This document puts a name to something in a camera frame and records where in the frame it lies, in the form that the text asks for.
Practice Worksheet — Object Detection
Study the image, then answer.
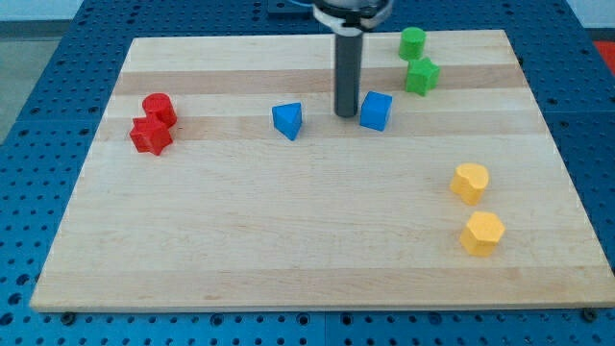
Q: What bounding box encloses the yellow hexagon block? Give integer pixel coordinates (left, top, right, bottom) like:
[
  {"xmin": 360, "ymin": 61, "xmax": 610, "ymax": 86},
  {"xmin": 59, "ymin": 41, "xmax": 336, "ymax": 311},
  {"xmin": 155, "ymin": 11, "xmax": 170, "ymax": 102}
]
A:
[{"xmin": 459, "ymin": 211, "xmax": 505, "ymax": 257}]

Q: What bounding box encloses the green cylinder block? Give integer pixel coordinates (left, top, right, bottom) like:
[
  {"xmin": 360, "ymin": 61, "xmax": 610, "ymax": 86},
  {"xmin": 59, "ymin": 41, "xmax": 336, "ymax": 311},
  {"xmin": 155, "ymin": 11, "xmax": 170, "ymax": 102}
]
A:
[{"xmin": 398, "ymin": 27, "xmax": 427, "ymax": 61}]

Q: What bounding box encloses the blue cube block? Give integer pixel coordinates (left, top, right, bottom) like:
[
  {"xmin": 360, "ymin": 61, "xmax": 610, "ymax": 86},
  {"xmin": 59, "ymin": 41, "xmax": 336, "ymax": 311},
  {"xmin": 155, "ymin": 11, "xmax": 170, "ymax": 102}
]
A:
[{"xmin": 359, "ymin": 91, "xmax": 393, "ymax": 132}]

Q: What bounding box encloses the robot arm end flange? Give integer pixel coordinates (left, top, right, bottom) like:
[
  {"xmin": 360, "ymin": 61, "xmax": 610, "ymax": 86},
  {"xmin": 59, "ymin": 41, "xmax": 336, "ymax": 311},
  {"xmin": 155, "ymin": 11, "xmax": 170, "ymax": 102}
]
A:
[{"xmin": 312, "ymin": 0, "xmax": 394, "ymax": 37}]

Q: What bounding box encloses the green star block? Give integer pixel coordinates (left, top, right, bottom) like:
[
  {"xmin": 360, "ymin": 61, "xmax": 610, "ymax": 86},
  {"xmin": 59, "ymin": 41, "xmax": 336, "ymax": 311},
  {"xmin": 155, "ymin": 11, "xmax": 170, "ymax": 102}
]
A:
[{"xmin": 406, "ymin": 58, "xmax": 440, "ymax": 96}]

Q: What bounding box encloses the red cylinder block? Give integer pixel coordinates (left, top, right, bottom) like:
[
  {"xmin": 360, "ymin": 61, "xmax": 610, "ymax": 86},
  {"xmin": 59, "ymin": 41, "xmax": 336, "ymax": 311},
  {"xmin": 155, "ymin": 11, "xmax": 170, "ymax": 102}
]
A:
[{"xmin": 142, "ymin": 92, "xmax": 177, "ymax": 128}]

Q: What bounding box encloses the blue triangle block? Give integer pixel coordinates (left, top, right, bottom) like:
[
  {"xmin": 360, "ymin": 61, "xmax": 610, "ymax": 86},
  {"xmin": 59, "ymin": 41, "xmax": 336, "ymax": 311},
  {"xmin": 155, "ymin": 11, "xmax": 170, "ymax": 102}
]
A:
[{"xmin": 272, "ymin": 103, "xmax": 303, "ymax": 141}]

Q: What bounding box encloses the wooden board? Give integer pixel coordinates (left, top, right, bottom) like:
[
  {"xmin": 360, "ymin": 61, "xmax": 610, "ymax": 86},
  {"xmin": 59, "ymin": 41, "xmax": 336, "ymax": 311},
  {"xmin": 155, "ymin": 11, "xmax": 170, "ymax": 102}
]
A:
[{"xmin": 31, "ymin": 30, "xmax": 614, "ymax": 312}]

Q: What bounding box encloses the red star block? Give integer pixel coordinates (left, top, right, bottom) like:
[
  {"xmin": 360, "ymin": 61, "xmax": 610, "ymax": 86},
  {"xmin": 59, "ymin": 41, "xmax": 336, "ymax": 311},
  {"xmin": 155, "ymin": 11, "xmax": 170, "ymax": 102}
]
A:
[{"xmin": 130, "ymin": 117, "xmax": 173, "ymax": 156}]

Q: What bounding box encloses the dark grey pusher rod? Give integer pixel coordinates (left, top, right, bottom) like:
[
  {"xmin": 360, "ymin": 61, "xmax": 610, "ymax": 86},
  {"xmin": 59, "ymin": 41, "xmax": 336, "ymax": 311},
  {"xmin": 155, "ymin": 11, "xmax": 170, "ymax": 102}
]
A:
[{"xmin": 334, "ymin": 34, "xmax": 363, "ymax": 118}]

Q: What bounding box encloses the yellow heart block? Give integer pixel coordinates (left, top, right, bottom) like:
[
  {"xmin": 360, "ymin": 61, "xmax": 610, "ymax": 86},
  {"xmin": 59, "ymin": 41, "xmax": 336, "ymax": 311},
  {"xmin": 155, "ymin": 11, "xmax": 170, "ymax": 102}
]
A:
[{"xmin": 450, "ymin": 162, "xmax": 490, "ymax": 206}]

